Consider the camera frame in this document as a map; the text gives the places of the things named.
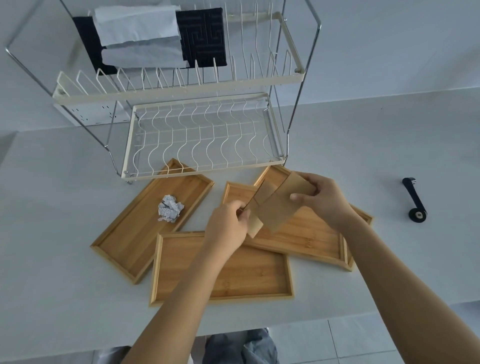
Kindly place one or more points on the person's right hand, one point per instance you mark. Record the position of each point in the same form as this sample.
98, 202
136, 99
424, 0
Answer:
330, 202

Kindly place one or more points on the person's left hand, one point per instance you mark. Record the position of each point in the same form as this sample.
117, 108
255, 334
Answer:
225, 232

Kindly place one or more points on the person's right thumb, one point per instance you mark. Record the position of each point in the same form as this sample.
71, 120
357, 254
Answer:
300, 198

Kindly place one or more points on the person's left fingers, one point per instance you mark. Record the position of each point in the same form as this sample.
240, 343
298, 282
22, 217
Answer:
243, 218

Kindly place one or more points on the brown paper piece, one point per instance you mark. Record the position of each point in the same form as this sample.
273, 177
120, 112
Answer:
279, 202
256, 223

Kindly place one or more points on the person's right forearm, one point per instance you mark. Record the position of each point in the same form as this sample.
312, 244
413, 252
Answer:
405, 296

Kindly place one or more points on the person's left forearm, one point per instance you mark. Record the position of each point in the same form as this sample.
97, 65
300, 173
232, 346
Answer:
180, 307

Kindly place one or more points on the crumpled white paper ball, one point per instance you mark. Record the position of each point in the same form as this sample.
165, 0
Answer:
170, 209

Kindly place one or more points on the two-tier white dish rack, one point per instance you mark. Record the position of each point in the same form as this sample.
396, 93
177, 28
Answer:
202, 132

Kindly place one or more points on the long narrow wooden tray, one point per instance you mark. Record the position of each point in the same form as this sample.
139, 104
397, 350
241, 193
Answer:
142, 225

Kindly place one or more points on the person's grey trousers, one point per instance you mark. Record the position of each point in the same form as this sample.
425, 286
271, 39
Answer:
240, 348

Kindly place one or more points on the black quilted cloth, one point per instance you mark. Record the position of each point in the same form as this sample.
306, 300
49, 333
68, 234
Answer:
202, 37

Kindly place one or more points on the white perforated plastic holder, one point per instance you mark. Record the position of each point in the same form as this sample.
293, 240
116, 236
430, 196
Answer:
86, 112

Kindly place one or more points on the white paper sheet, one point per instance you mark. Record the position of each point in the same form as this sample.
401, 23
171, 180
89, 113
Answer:
135, 26
146, 54

